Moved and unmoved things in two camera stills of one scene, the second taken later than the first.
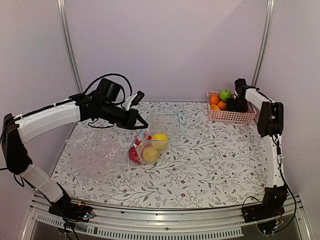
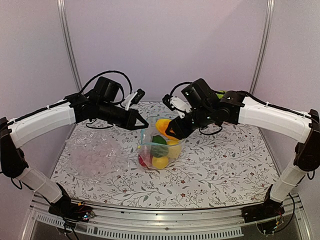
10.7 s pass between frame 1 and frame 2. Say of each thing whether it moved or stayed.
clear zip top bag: moved
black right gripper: moved
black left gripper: stayed
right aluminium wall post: stayed
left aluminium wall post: stayed
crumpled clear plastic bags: stayed
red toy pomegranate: moved
